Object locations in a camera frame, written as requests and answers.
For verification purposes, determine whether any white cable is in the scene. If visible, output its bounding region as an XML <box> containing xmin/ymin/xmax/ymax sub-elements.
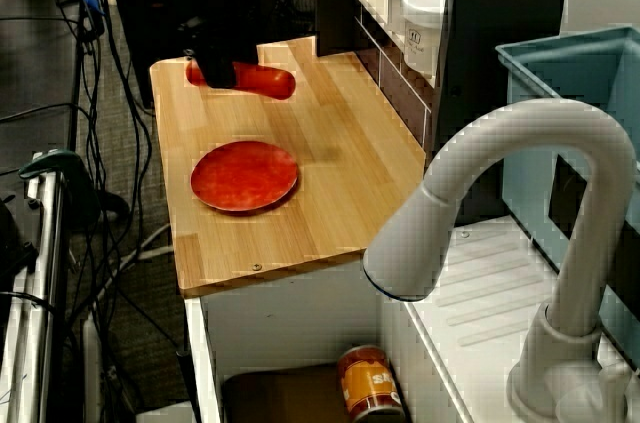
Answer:
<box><xmin>97</xmin><ymin>222</ymin><xmax>175</xmax><ymax>289</ymax></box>

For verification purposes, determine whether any orange soup can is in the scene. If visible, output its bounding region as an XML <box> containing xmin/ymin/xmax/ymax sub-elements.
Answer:
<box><xmin>335</xmin><ymin>345</ymin><xmax>406</xmax><ymax>423</ymax></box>

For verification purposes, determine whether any green bar clamp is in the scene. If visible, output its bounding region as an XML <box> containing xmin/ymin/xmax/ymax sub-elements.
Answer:
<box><xmin>17</xmin><ymin>147</ymin><xmax>104</xmax><ymax>232</ymax></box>

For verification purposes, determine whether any grey desk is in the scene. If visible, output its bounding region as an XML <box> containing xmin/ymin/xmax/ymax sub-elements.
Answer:
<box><xmin>0</xmin><ymin>0</ymin><xmax>84</xmax><ymax>174</ymax></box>

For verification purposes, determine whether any white sink unit with drainboard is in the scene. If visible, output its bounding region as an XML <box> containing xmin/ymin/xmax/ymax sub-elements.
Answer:
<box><xmin>183</xmin><ymin>215</ymin><xmax>640</xmax><ymax>423</ymax></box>

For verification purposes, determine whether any black bulky object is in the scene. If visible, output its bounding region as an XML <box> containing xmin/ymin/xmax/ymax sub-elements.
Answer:
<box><xmin>0</xmin><ymin>192</ymin><xmax>40</xmax><ymax>304</ymax></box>

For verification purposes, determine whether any brown mat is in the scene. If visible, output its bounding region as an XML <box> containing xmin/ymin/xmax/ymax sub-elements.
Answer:
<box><xmin>221</xmin><ymin>362</ymin><xmax>351</xmax><ymax>423</ymax></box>

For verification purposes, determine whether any white jar with printed logo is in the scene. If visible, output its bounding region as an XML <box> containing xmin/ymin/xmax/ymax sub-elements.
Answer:
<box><xmin>401</xmin><ymin>0</ymin><xmax>450</xmax><ymax>82</ymax></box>

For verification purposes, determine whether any aluminium frame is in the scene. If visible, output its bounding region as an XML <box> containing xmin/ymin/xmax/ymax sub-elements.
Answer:
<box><xmin>0</xmin><ymin>170</ymin><xmax>71</xmax><ymax>423</ymax></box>

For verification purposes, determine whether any black framed wicker door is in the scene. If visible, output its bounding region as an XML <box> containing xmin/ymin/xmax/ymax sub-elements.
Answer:
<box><xmin>174</xmin><ymin>349</ymin><xmax>201</xmax><ymax>423</ymax></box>

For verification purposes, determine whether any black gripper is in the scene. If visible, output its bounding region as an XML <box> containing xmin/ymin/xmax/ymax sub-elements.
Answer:
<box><xmin>188</xmin><ymin>16</ymin><xmax>260</xmax><ymax>91</ymax></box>

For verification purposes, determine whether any black end panel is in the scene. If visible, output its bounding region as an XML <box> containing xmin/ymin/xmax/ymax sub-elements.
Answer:
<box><xmin>314</xmin><ymin>0</ymin><xmax>375</xmax><ymax>58</ymax></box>

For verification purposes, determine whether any grey toy faucet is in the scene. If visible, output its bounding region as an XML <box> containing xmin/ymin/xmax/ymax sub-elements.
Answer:
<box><xmin>362</xmin><ymin>98</ymin><xmax>640</xmax><ymax>423</ymax></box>

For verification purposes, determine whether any teal plastic bin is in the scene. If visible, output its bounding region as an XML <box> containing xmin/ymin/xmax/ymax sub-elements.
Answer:
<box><xmin>494</xmin><ymin>26</ymin><xmax>640</xmax><ymax>374</ymax></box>

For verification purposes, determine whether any black hutch post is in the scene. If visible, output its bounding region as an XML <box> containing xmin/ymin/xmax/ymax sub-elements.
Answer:
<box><xmin>432</xmin><ymin>0</ymin><xmax>575</xmax><ymax>225</ymax></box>

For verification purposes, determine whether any red round plate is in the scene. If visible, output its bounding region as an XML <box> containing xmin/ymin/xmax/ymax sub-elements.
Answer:
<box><xmin>190</xmin><ymin>140</ymin><xmax>300</xmax><ymax>214</ymax></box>

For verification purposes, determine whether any red toy sausage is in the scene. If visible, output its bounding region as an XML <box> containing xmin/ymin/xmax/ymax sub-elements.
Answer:
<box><xmin>185</xmin><ymin>61</ymin><xmax>296</xmax><ymax>100</ymax></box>

